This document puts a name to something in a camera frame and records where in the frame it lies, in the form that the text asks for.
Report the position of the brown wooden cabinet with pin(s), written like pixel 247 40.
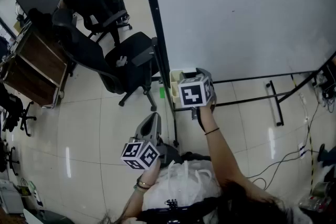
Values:
pixel 39 65

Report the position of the white plastic bag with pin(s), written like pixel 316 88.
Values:
pixel 178 186

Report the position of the person's left forearm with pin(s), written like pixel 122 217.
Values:
pixel 131 204

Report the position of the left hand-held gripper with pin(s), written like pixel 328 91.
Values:
pixel 141 154

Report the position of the yellow black striped strip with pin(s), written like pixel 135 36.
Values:
pixel 311 154

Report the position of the black chair base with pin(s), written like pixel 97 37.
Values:
pixel 10 158

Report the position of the green tape patch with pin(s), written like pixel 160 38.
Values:
pixel 162 92

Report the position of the black swivel chair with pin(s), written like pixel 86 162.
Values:
pixel 13 110

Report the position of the black occupied office chair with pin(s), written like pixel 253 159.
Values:
pixel 94 15

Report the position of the person's right forearm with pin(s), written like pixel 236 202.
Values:
pixel 223 154

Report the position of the empty black office chair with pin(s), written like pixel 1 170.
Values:
pixel 86 49

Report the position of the white partition board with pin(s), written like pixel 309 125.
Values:
pixel 236 13

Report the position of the white slim power strip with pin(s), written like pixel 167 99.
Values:
pixel 36 192

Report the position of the person's dark trousers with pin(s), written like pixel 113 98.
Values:
pixel 173 154

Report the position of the clear plastic bottles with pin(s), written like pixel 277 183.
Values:
pixel 319 192

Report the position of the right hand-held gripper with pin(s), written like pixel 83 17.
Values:
pixel 193 94

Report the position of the black chest harness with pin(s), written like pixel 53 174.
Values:
pixel 173 211

